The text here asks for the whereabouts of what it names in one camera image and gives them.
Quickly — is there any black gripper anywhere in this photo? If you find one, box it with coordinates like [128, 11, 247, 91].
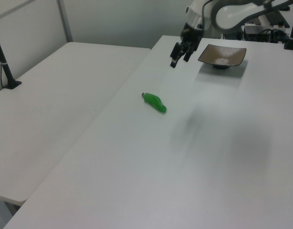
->
[169, 22, 205, 69]

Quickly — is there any green chili pepper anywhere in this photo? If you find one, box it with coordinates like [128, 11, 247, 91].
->
[139, 92, 168, 114]

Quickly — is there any brown square ceramic plate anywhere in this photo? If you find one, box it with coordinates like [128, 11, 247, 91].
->
[198, 44, 247, 70]

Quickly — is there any black electronics box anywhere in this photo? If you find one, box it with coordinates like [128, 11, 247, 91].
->
[243, 25, 272, 42]

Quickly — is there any black keyboard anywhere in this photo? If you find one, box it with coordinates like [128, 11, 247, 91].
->
[265, 10, 291, 27]

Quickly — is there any black clamp pole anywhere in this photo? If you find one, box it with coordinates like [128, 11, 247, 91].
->
[283, 0, 293, 50]

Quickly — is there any black cable bundle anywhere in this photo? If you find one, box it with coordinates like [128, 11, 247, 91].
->
[270, 28, 288, 44]

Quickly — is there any grey partition post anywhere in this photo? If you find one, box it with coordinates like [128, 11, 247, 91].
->
[56, 0, 73, 44]

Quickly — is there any black camera pole with base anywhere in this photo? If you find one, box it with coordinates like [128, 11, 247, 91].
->
[0, 25, 22, 90]

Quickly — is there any thin black cable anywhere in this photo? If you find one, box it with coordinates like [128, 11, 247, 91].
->
[0, 62, 5, 89]

